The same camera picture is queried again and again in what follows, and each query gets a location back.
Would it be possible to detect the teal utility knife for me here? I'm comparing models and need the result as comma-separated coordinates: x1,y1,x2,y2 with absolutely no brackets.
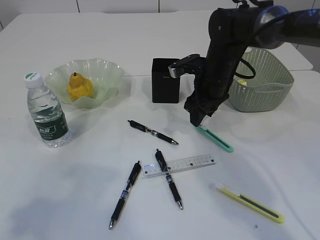
196,126,234,153

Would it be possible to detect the black pen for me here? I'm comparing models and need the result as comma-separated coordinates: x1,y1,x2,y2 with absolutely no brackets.
108,161,142,230
128,120,179,145

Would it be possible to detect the clear water bottle green label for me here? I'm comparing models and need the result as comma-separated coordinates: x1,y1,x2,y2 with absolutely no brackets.
24,72,71,148

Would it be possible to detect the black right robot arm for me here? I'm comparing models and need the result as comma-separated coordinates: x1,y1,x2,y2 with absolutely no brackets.
184,5,320,127

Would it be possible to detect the black pen lower left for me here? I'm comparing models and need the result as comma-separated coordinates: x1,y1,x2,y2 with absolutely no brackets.
108,161,142,230

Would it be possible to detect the black square pen holder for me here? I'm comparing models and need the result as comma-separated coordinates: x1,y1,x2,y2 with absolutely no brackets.
151,58,180,104

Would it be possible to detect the clear plastic ruler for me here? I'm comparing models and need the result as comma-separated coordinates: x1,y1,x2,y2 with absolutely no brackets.
142,154,216,178

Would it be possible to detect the black pen across ruler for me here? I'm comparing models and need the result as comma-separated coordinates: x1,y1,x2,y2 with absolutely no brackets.
155,149,184,210

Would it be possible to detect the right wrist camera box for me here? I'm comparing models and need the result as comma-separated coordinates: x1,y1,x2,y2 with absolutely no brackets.
168,54,201,79

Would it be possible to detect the yellow utility knife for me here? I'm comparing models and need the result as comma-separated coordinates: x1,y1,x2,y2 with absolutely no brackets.
211,182,285,224

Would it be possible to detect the green woven plastic basket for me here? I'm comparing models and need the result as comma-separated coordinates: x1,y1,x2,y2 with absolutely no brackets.
229,47,294,113

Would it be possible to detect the yellow pear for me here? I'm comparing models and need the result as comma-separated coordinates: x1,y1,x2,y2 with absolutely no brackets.
67,72,94,102

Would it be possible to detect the green wavy glass plate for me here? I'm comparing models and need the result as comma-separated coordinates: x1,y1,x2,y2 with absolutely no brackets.
44,58,124,109

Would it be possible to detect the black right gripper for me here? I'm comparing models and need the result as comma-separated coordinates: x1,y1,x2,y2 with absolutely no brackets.
184,41,247,127

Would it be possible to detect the black pen upper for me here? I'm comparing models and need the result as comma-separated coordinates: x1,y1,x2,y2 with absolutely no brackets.
128,120,179,145

